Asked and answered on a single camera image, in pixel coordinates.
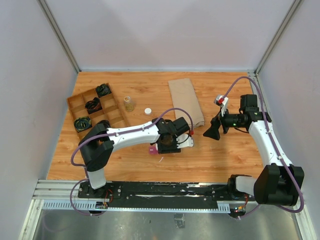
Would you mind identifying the black green coiled cable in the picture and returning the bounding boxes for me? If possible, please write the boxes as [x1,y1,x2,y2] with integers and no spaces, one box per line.
[73,116,92,133]

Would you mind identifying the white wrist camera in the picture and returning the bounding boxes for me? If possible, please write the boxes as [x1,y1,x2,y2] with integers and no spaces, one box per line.
[176,130,194,149]
[214,95,229,117]

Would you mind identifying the aluminium frame post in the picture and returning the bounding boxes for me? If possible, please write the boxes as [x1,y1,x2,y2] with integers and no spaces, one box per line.
[36,0,82,74]
[255,0,306,73]

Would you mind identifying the black coiled cable top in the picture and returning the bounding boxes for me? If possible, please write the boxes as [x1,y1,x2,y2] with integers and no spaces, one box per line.
[96,84,112,98]

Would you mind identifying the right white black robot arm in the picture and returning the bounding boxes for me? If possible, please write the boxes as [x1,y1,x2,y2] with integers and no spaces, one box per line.
[203,94,305,206]

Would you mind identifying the wooden compartment tray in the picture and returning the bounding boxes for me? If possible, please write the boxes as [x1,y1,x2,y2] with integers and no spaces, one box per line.
[66,83,129,140]

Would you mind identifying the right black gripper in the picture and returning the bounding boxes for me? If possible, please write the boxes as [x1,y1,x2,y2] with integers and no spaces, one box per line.
[203,105,245,140]

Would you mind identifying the pink weekly pill organizer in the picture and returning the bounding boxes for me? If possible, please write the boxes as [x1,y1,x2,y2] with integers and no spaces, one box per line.
[148,145,158,155]

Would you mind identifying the black coiled cable middle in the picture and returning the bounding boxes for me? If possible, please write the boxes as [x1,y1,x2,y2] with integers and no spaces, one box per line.
[84,97,103,113]

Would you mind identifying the clear bottle yellow capsules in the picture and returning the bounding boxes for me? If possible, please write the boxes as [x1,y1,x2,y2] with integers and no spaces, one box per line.
[123,96,135,112]

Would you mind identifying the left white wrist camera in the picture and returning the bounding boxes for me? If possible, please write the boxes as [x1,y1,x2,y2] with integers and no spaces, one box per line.
[176,130,194,149]

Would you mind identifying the white bottle cap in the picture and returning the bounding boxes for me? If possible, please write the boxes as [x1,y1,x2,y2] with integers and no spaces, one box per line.
[144,107,152,116]

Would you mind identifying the grey slotted cable duct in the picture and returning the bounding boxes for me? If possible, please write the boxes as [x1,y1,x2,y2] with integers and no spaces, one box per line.
[42,199,231,214]

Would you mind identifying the right aluminium frame post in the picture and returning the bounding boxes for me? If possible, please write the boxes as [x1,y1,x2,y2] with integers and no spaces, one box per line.
[255,0,306,73]

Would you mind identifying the left aluminium frame post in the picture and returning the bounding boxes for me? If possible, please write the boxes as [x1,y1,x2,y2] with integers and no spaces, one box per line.
[36,0,82,74]

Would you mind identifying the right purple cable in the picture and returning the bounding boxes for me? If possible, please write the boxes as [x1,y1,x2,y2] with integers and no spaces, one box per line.
[222,75,306,221]

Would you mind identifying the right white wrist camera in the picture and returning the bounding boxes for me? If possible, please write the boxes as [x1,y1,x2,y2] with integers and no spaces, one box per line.
[214,95,229,117]

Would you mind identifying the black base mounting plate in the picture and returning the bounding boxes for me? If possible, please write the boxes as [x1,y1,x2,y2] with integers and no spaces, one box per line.
[77,180,257,208]

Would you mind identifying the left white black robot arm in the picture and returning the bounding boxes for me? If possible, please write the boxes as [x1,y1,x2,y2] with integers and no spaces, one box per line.
[78,117,194,198]

